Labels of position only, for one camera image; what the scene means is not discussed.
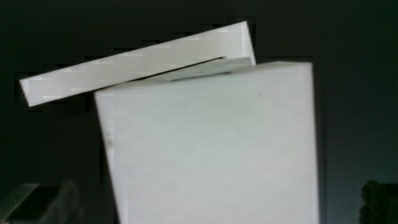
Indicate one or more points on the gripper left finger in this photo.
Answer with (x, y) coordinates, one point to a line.
(44, 204)

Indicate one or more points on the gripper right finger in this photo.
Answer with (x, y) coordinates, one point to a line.
(380, 210)

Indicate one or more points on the white cabinet top block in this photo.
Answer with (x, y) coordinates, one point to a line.
(211, 144)

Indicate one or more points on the white cabinet body box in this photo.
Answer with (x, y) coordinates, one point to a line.
(221, 43)

